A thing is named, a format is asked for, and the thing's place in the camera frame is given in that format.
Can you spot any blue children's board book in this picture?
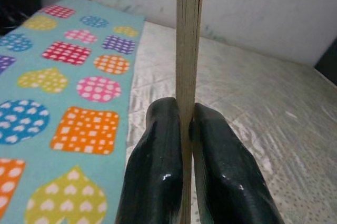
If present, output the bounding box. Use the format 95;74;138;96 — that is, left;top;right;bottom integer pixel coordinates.
175;0;206;224

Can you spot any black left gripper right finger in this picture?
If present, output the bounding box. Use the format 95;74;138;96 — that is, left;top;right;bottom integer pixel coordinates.
189;102;285;224

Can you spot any teal blanket with colourful shapes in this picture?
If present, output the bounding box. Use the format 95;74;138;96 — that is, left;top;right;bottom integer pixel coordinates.
0;0;147;224

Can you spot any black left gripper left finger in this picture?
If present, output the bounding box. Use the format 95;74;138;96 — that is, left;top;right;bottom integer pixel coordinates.
115;97;185;224

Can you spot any white quilted mattress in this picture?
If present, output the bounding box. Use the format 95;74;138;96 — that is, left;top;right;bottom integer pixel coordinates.
126;20;337;224

